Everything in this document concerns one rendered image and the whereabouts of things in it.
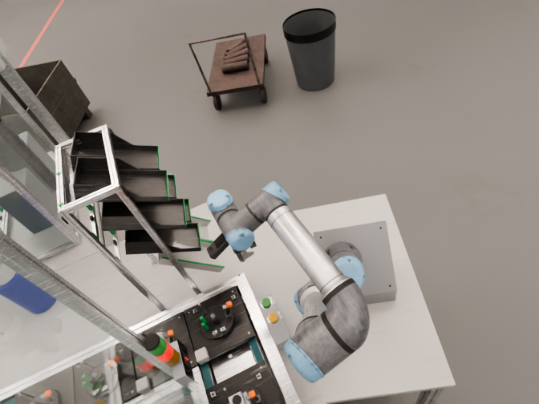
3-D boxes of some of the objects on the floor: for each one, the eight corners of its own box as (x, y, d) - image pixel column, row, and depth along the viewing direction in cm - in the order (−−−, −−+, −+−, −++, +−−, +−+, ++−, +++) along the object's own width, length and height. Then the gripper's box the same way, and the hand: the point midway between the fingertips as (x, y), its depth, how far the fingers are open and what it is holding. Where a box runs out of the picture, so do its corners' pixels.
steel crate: (99, 108, 461) (66, 58, 409) (67, 167, 400) (23, 116, 349) (42, 115, 477) (2, 68, 425) (3, 173, 416) (-48, 126, 364)
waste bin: (331, 61, 425) (326, 2, 376) (346, 86, 393) (342, 25, 343) (288, 74, 427) (277, 17, 378) (298, 99, 394) (288, 41, 345)
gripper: (250, 229, 122) (264, 262, 138) (241, 210, 128) (255, 244, 144) (225, 240, 121) (242, 272, 137) (217, 221, 127) (234, 253, 143)
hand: (241, 260), depth 139 cm, fingers closed
